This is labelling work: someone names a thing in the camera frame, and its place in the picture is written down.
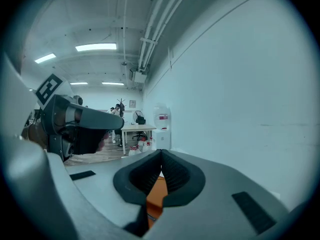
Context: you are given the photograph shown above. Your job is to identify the wooden table white legs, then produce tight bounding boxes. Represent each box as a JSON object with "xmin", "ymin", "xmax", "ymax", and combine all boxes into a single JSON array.
[{"xmin": 120, "ymin": 124, "xmax": 157, "ymax": 156}]

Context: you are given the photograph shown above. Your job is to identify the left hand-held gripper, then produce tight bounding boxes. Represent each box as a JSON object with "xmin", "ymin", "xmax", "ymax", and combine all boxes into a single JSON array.
[{"xmin": 34, "ymin": 73, "xmax": 125, "ymax": 163}]

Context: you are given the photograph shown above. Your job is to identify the large clear water jug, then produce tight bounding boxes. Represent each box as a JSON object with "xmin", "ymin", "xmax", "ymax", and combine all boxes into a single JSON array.
[{"xmin": 152, "ymin": 103, "xmax": 172, "ymax": 131}]

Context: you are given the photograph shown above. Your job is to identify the black pedestal fan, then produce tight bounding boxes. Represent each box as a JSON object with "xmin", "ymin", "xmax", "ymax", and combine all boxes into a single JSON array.
[{"xmin": 132, "ymin": 109, "xmax": 146, "ymax": 125}]

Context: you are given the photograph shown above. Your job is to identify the person's left forearm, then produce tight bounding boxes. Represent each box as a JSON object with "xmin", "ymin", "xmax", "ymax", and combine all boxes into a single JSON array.
[{"xmin": 21, "ymin": 120, "xmax": 49, "ymax": 150}]

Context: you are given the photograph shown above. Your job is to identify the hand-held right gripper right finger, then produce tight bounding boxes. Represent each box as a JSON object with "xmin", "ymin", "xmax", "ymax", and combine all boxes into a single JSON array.
[{"xmin": 147, "ymin": 148, "xmax": 291, "ymax": 240}]

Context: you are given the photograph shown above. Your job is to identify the orange box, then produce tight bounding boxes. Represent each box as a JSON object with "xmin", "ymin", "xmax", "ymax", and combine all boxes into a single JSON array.
[{"xmin": 145, "ymin": 175, "xmax": 169, "ymax": 229}]

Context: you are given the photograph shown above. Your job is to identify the black office chair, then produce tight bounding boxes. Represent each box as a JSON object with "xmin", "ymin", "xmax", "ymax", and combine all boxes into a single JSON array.
[{"xmin": 131, "ymin": 118, "xmax": 149, "ymax": 141}]

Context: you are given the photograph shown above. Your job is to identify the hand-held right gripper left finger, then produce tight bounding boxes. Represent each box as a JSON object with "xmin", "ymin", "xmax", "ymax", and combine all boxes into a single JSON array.
[{"xmin": 46, "ymin": 148, "xmax": 163, "ymax": 238}]

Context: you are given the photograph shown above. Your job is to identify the white water dispenser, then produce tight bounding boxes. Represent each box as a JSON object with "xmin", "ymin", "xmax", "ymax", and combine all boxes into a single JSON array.
[{"xmin": 151, "ymin": 128, "xmax": 171, "ymax": 152}]

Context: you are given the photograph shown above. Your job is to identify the white ceiling pipe bundle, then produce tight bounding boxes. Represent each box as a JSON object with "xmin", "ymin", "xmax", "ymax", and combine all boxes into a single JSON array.
[{"xmin": 136, "ymin": 0, "xmax": 195, "ymax": 73}]

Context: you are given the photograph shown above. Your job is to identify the white square plastic block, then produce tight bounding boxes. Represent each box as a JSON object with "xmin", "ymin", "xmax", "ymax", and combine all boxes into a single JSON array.
[{"xmin": 129, "ymin": 69, "xmax": 148, "ymax": 85}]

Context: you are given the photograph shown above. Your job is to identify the black coat rack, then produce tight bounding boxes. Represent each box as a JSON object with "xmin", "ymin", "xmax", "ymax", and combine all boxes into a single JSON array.
[{"xmin": 116, "ymin": 97, "xmax": 127, "ymax": 148}]

